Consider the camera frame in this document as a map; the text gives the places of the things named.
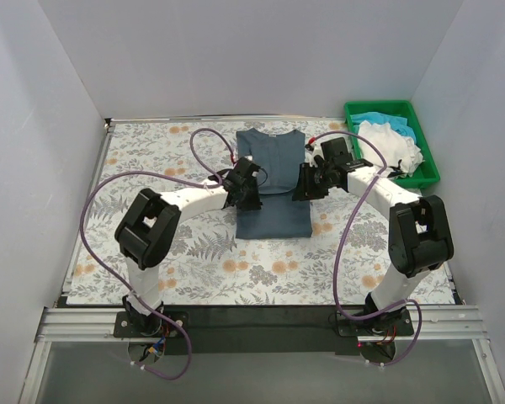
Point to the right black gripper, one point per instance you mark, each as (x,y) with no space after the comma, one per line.
(307,185)

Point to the dark blue-grey t-shirt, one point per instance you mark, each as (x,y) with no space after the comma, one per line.
(280,157)

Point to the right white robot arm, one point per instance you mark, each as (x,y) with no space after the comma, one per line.
(419,239)

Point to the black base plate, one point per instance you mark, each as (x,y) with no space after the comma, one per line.
(269,329)

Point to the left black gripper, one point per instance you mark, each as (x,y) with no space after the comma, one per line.
(249,194)

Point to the green plastic bin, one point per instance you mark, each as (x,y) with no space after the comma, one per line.
(426,174)

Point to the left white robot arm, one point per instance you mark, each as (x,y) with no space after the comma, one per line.
(145,234)

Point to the white t-shirt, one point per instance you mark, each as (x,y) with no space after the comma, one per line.
(400,153)

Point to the floral patterned table mat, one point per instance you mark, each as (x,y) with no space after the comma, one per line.
(344,259)

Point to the light blue t-shirt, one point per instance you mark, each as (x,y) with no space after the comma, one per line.
(398,124)

